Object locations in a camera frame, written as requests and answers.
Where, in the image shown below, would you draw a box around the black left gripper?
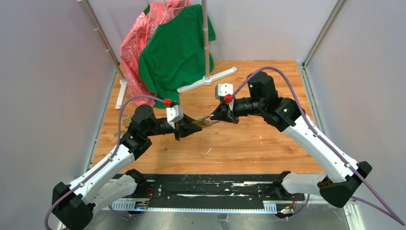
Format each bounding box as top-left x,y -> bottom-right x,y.
146,112 -> 203,141

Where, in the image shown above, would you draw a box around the brass padlock with steel shackle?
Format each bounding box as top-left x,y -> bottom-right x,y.
191,115 -> 220,128

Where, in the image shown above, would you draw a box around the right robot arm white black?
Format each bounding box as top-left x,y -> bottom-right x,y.
211,71 -> 372,207

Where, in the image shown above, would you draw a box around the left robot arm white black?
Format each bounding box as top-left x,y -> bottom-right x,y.
51,103 -> 202,230

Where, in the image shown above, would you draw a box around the white clothes rack stand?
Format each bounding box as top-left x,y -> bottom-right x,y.
79,0 -> 237,110

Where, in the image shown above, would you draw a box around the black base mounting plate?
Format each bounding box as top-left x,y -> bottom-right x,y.
95,172 -> 324,214

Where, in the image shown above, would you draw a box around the green t-shirt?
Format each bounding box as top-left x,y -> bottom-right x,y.
138,4 -> 205,103

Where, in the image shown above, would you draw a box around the pink patterned garment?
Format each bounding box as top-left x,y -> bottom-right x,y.
120,0 -> 191,96

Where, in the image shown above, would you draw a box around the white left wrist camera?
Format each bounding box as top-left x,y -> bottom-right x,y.
166,105 -> 184,129

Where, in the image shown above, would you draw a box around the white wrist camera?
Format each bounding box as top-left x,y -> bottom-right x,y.
166,105 -> 184,129
215,83 -> 234,100

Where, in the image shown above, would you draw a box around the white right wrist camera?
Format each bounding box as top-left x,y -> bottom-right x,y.
215,83 -> 234,100

